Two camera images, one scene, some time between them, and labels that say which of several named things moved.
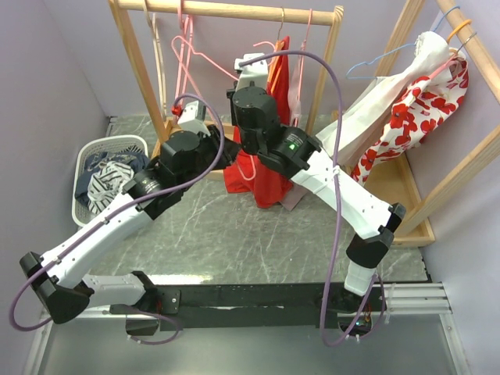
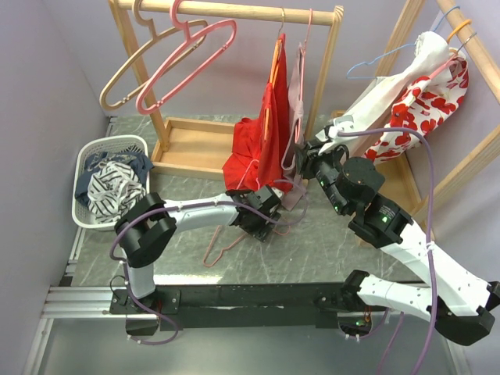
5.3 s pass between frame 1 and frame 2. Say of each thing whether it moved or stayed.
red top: stayed
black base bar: stayed
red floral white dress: stayed
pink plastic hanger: moved
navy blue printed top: stayed
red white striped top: stayed
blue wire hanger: stayed
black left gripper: moved
